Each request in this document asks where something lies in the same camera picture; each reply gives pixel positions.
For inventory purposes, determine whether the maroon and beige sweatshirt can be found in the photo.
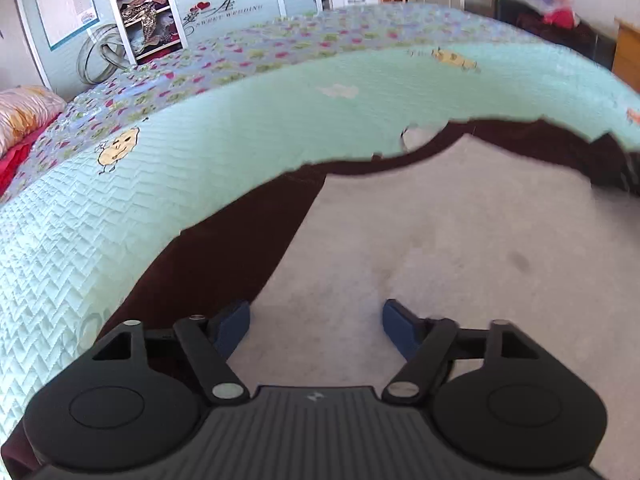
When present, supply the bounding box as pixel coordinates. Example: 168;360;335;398
1;119;639;479

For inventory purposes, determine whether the mint green quilted bedspread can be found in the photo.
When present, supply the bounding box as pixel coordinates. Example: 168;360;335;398
1;41;639;434

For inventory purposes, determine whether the red blanket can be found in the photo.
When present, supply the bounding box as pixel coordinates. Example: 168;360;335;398
0;117;58;195

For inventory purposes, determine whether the pink floral folded duvet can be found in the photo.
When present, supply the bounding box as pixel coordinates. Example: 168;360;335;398
0;86;66;156

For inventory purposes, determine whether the wooden cabinet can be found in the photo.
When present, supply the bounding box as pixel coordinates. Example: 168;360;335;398
612;18;640;92

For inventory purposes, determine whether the dark side table with clutter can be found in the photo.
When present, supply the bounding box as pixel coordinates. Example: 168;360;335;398
494;0;615;68

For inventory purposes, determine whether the white poster on wardrobe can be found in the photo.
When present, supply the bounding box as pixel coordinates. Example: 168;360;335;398
36;0;99;50

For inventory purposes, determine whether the coiled grey hose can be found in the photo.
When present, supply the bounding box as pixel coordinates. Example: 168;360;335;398
77;23;132;86

